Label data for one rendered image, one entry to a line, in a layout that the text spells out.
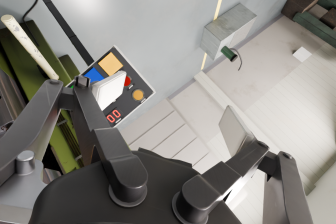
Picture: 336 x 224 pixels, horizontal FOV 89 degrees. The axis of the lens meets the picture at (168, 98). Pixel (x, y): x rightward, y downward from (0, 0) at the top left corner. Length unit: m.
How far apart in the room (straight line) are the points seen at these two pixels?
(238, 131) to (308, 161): 5.26
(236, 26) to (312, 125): 3.37
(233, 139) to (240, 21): 3.51
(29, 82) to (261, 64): 5.40
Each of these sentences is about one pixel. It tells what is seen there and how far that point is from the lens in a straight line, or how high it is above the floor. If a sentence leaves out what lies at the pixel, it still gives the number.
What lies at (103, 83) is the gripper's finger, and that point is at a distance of 0.16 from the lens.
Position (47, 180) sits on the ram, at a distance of 0.95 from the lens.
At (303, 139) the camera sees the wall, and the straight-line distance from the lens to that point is 5.47.
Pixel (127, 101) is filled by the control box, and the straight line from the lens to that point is 0.81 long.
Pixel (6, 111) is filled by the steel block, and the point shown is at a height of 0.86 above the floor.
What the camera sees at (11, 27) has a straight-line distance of 1.04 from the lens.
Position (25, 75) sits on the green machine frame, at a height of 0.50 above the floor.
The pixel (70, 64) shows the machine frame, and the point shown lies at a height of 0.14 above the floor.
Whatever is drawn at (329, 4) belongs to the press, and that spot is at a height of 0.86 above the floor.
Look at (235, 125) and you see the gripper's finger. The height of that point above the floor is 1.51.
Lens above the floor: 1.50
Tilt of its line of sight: 18 degrees down
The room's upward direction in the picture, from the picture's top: 140 degrees clockwise
